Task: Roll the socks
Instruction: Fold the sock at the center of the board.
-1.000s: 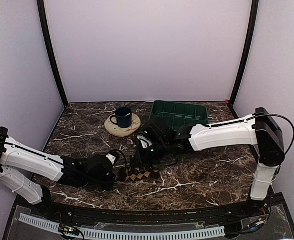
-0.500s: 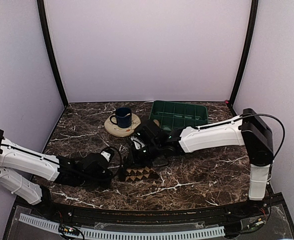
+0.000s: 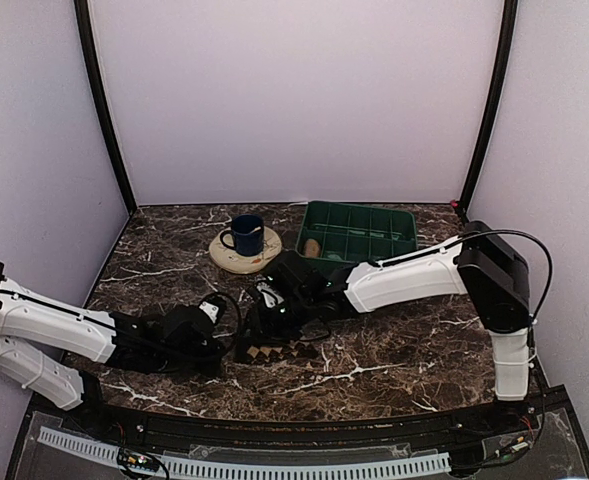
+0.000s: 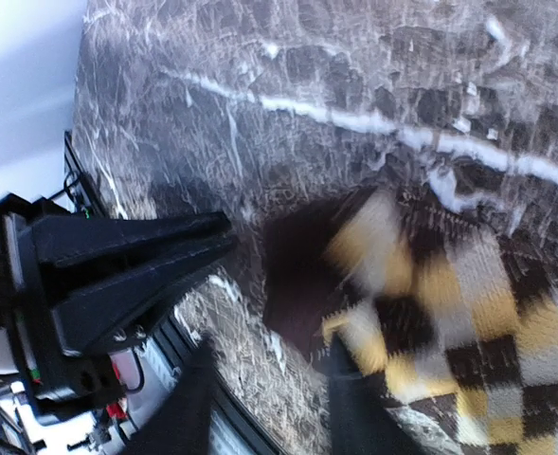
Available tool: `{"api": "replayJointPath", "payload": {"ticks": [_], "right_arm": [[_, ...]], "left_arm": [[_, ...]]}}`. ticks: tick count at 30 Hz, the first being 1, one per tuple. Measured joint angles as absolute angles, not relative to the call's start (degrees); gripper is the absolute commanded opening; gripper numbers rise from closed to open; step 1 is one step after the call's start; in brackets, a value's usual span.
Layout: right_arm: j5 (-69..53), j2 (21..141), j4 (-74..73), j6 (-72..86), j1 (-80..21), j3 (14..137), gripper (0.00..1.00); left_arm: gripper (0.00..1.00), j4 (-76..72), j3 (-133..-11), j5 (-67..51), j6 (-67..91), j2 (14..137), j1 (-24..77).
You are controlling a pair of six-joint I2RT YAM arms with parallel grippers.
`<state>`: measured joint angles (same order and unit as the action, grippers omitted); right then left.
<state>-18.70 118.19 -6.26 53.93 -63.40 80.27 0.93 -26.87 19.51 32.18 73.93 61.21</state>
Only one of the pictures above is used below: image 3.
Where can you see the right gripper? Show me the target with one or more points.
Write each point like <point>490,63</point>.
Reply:
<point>261,330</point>

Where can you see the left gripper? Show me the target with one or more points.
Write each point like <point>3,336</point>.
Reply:
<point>210,363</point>

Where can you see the brown argyle sock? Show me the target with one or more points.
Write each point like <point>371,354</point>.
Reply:
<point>260,351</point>

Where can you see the green divided plastic tray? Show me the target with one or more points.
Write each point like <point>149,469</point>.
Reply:
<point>348,233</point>

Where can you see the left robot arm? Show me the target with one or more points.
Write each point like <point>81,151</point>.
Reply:
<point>28,320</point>

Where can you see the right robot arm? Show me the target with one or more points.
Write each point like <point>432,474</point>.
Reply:
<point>478,263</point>

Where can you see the dark blue enamel mug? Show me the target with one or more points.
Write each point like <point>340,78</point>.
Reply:
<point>245,235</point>

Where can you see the cream round coaster plate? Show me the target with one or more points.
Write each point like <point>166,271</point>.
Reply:
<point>230,261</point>

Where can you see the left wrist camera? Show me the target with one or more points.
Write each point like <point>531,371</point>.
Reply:
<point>217,308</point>

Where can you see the black front rail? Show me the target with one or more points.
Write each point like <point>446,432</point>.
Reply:
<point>460,428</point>

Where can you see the white slotted cable duct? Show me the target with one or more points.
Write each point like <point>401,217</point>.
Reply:
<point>225,463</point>

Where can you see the left black frame post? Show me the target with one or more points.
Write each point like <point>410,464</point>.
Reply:
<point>100,101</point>

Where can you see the black frame post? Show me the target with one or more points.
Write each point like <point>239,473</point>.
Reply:
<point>100,101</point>
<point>500,66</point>

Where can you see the right black frame post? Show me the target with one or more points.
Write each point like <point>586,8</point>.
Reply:
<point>500,66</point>

